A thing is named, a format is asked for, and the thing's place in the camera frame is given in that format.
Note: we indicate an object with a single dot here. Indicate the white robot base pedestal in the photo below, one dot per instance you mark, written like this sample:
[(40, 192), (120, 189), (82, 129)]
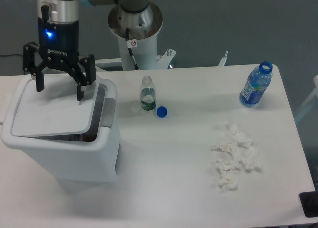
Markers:
[(136, 35)]

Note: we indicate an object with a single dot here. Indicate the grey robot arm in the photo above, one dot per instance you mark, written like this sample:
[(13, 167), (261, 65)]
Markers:
[(131, 6)]

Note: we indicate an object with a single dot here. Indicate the white trash can lid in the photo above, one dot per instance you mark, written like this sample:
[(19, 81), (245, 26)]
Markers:
[(55, 110)]

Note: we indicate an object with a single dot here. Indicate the red soda can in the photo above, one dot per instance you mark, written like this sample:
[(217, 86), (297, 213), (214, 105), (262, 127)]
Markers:
[(86, 137)]

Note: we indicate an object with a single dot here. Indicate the white chair frame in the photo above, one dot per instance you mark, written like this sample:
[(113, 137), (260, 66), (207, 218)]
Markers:
[(308, 103)]

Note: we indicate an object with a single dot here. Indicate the blue plastic water bottle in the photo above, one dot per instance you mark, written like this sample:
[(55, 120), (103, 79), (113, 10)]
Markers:
[(257, 82)]

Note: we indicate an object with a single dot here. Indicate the black device at edge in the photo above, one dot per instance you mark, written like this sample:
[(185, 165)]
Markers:
[(309, 202)]

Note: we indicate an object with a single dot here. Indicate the crumpled white tissue paper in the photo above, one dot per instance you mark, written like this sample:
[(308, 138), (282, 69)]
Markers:
[(239, 153)]

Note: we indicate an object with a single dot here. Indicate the white table frame bracket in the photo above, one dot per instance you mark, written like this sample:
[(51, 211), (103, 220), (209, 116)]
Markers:
[(115, 64)]

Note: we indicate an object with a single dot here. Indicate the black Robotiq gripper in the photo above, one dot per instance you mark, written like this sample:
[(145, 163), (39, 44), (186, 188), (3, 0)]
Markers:
[(58, 29)]

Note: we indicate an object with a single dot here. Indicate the white trash can body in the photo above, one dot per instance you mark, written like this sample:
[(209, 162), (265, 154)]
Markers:
[(67, 159)]

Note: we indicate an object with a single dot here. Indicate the blue bottle cap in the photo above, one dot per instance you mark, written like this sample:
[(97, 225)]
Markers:
[(161, 111)]

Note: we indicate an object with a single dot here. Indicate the small clear plastic bottle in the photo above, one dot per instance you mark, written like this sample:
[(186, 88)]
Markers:
[(147, 94)]

